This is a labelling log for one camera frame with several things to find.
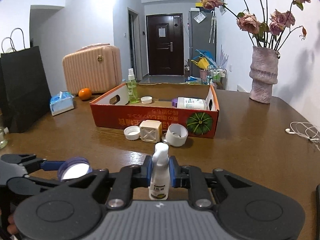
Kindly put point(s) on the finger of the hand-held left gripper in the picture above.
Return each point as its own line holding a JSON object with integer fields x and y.
{"x": 30, "y": 185}
{"x": 52, "y": 165}

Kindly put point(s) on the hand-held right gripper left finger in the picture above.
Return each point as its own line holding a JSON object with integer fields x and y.
{"x": 149, "y": 172}

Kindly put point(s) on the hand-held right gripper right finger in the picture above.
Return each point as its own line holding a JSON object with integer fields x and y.
{"x": 172, "y": 172}

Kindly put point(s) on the white spray bottle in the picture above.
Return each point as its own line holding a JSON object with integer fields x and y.
{"x": 160, "y": 180}

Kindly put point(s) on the purple round lid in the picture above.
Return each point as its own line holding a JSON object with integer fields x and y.
{"x": 75, "y": 170}

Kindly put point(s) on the red cardboard box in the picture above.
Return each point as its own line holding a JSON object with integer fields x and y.
{"x": 150, "y": 122}

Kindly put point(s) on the white bottle with purple cap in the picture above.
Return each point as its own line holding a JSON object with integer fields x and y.
{"x": 192, "y": 103}

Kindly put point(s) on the green spray bottle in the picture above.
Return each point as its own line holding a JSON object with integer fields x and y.
{"x": 132, "y": 90}

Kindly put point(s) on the person's left hand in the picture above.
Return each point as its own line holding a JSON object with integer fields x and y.
{"x": 12, "y": 226}

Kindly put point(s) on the clear glass cup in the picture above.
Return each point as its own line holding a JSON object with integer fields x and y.
{"x": 3, "y": 140}

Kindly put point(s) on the white round cup lid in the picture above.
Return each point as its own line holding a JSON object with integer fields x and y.
{"x": 177, "y": 137}

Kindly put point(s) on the cream square jar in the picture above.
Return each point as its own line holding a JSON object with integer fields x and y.
{"x": 150, "y": 132}

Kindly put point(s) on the white threaded lid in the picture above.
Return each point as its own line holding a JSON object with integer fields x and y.
{"x": 132, "y": 133}

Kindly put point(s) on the blue tissue pack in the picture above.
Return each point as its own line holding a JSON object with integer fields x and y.
{"x": 61, "y": 105}

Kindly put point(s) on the small white lid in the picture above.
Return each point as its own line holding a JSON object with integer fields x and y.
{"x": 146, "y": 100}

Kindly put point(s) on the orange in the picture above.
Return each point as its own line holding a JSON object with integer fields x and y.
{"x": 85, "y": 94}

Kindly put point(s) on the black paper bag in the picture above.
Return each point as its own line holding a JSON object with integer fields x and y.
{"x": 22, "y": 92}

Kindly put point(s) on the pink ribbed suitcase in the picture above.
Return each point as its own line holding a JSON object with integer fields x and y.
{"x": 90, "y": 70}

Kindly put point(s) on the pink flowerpot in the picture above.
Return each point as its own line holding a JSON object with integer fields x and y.
{"x": 203, "y": 74}

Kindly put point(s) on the small cart with bottles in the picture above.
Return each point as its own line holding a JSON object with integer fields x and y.
{"x": 217, "y": 76}

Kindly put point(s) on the yellow watering can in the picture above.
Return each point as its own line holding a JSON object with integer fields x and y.
{"x": 202, "y": 62}

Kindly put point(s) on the dark brown entrance door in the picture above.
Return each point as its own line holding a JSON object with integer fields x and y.
{"x": 165, "y": 55}

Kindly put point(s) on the pink textured vase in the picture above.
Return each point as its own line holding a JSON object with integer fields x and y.
{"x": 262, "y": 80}

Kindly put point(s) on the grey refrigerator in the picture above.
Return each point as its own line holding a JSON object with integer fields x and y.
{"x": 200, "y": 35}

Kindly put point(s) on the paper sheet on door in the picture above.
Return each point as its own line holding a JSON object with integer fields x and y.
{"x": 162, "y": 32}

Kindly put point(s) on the white folded umbrella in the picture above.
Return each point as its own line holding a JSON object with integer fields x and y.
{"x": 212, "y": 26}

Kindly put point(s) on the paper sheet on refrigerator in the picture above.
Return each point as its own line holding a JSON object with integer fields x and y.
{"x": 199, "y": 17}

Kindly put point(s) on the dried rose bouquet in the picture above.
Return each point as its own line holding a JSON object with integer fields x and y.
{"x": 250, "y": 21}

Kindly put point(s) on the yellow box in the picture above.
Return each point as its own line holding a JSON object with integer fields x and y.
{"x": 198, "y": 4}

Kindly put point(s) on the interior door frame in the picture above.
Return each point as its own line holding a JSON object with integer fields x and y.
{"x": 133, "y": 45}

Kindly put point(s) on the wall picture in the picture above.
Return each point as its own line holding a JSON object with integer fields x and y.
{"x": 223, "y": 3}

